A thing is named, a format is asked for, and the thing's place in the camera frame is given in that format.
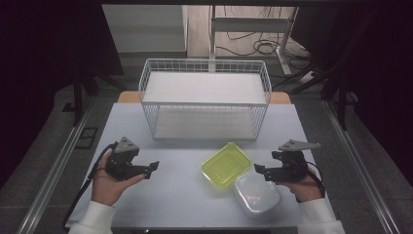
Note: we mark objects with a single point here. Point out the black stand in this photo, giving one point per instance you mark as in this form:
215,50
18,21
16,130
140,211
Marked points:
341,107
78,97

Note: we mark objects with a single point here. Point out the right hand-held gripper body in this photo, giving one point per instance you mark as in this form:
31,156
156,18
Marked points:
292,162

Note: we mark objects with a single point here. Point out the metal floor rail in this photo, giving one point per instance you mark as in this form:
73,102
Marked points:
55,172
360,169

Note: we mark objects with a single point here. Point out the white cabinet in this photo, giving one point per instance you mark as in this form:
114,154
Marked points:
146,29

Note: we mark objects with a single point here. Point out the white plastic container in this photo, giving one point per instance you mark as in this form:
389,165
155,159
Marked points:
256,195

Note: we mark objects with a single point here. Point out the white power strip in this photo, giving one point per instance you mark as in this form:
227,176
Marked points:
307,77

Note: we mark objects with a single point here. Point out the black floor bracket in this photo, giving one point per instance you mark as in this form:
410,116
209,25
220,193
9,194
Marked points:
87,128

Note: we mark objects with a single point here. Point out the green plastic container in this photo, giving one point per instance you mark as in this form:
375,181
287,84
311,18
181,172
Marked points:
227,164

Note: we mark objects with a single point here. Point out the person's right hand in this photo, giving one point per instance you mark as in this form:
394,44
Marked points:
307,188

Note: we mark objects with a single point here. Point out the dark curtain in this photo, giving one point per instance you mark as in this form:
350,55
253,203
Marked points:
383,81
39,65

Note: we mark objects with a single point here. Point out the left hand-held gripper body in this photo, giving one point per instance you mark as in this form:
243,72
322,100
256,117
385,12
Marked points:
121,161

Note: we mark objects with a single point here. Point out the person's left hand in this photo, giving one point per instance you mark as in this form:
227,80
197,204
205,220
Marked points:
105,188

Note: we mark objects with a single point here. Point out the white metal desk frame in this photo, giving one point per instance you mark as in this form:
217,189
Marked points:
250,25

